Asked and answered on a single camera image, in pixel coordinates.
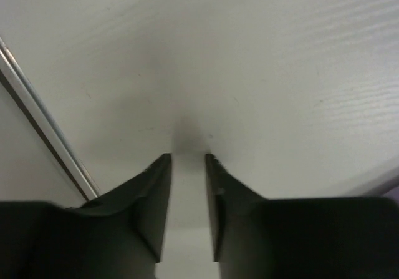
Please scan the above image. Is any purple t-shirt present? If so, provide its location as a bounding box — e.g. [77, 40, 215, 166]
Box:
[385, 186, 399, 202]

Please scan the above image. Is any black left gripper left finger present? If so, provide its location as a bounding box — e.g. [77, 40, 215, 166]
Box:
[1, 154, 171, 278]

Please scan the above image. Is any aluminium rail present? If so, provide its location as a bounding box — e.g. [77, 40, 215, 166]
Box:
[1, 41, 100, 200]

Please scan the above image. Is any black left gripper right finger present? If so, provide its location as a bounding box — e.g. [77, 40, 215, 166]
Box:
[205, 154, 398, 278]

